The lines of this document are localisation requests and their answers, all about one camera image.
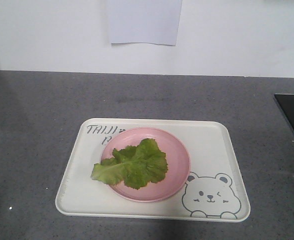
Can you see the green lettuce leaf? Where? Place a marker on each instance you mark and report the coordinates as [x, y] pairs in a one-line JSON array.
[[135, 166]]

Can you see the white bear serving tray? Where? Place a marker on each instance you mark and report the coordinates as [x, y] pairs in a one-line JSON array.
[[213, 191]]

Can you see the pink round plate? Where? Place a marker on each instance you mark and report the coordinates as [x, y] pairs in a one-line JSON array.
[[177, 157]]

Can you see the white paper sheet on wall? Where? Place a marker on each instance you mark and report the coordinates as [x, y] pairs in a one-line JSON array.
[[143, 21]]

